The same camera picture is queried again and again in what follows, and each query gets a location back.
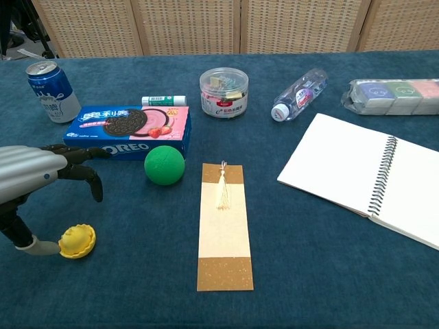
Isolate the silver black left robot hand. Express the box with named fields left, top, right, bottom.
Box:
left=0, top=143, right=111, bottom=256

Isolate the blue white drink can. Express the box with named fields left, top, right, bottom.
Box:
left=25, top=60, right=82, bottom=124

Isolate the yellow round scalloped cup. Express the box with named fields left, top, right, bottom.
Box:
left=57, top=223, right=97, bottom=259

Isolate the blue Oreo cookie box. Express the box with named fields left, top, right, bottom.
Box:
left=62, top=105, right=192, bottom=161

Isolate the green rubber ball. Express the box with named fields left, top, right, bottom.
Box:
left=143, top=145, right=186, bottom=186

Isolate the black tripod stand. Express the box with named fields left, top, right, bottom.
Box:
left=0, top=0, right=60, bottom=60

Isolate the white green glue stick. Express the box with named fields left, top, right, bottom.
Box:
left=141, top=95, right=188, bottom=106

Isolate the teal table cloth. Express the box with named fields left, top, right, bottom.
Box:
left=0, top=49, right=439, bottom=329

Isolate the woven wooden screen panel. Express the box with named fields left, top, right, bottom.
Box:
left=356, top=0, right=439, bottom=53
left=239, top=0, right=372, bottom=54
left=30, top=0, right=144, bottom=58
left=130, top=0, right=242, bottom=56

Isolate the clear jar of binder clips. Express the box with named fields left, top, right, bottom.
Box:
left=199, top=66, right=250, bottom=120

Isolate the brown beige paper bookmark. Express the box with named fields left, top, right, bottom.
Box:
left=196, top=159, right=255, bottom=292

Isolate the clear plastic water bottle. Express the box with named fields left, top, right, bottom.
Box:
left=270, top=67, right=329, bottom=123

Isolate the open spiral notebook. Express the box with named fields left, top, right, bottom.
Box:
left=276, top=112, right=439, bottom=252

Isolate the wrapped pack of note blocks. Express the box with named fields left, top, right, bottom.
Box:
left=340, top=78, right=439, bottom=117

